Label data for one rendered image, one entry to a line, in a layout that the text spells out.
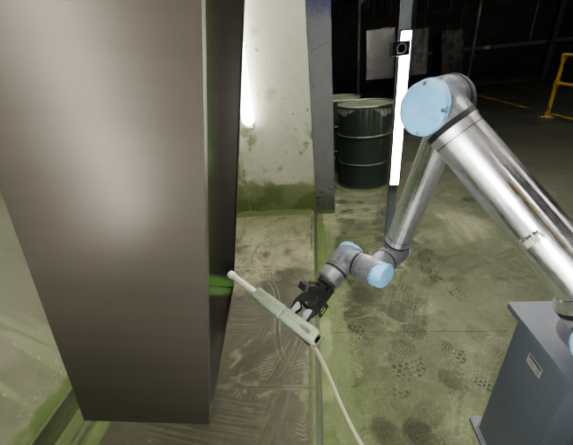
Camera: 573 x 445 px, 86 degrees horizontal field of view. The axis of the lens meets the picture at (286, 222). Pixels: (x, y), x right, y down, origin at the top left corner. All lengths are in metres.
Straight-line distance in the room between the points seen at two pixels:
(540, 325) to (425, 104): 0.72
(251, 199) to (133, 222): 2.40
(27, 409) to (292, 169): 2.26
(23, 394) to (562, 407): 1.83
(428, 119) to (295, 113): 2.01
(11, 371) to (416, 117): 1.72
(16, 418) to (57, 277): 1.03
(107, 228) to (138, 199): 0.09
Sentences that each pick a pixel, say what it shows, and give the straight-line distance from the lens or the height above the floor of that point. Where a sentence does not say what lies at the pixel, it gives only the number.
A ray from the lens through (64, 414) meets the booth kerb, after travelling 1.83.
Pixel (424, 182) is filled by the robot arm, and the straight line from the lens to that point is 1.00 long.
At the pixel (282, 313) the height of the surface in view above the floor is 0.62.
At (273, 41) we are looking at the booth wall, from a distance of 2.67.
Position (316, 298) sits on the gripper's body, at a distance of 1.09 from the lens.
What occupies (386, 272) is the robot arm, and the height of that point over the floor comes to 0.71.
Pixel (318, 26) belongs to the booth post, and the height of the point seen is 1.54.
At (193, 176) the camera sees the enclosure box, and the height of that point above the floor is 1.21.
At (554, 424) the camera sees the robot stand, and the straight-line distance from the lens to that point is 1.19.
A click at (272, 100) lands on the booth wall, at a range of 2.70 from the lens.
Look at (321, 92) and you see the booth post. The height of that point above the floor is 1.10.
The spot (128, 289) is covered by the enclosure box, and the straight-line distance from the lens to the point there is 0.73.
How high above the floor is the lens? 1.37
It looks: 28 degrees down
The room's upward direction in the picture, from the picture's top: 6 degrees counter-clockwise
